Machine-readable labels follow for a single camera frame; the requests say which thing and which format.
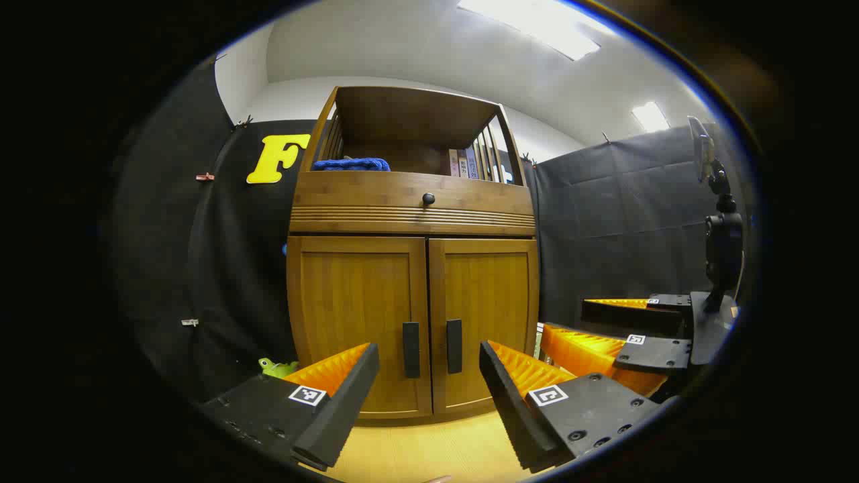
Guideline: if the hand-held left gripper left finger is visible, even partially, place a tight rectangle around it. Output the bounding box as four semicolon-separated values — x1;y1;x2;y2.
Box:
201;342;381;472

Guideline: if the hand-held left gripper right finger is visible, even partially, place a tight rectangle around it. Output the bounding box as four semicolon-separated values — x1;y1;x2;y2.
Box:
478;339;662;474

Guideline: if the black door handle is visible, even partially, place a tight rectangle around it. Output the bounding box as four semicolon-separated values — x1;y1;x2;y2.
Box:
446;319;463;374
403;322;421;378

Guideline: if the wooden shoe cabinet door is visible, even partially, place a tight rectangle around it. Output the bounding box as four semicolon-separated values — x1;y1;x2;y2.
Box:
428;238;540;415
287;235;432;420

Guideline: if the wooden double-door shoe cabinet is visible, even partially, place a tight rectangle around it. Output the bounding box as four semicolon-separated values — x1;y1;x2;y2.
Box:
287;86;540;425

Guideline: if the wooden cabinet drawer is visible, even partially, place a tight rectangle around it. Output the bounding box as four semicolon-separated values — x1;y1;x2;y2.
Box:
290;172;536;237

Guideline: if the green frog plush toy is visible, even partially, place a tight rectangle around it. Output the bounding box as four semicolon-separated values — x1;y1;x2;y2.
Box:
258;358;299;380

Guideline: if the small ceiling light panel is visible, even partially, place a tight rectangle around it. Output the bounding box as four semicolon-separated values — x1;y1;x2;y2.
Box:
631;102;670;133

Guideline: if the blue folded cloth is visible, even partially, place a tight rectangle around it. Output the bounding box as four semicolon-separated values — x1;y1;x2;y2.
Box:
311;158;391;172

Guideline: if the large ceiling light panel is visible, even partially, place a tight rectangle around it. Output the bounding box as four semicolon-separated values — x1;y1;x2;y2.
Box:
456;0;601;61

